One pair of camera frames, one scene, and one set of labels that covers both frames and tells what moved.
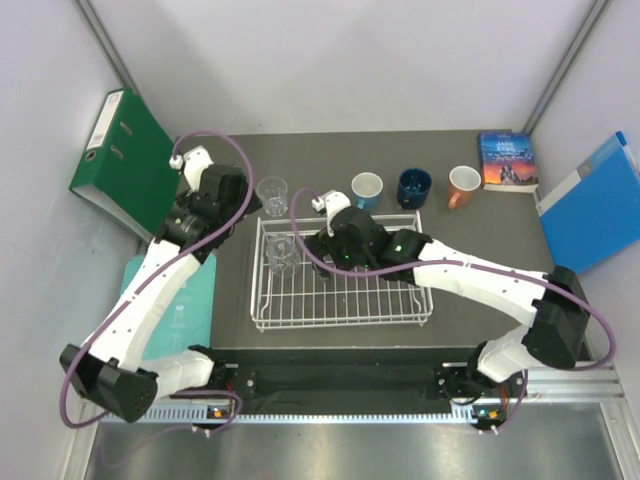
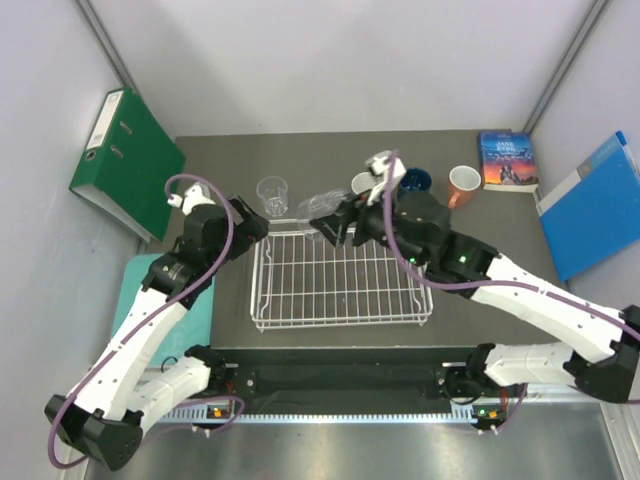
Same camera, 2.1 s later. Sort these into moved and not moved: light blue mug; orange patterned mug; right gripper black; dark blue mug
Moved: right gripper black
Not moved: orange patterned mug; light blue mug; dark blue mug
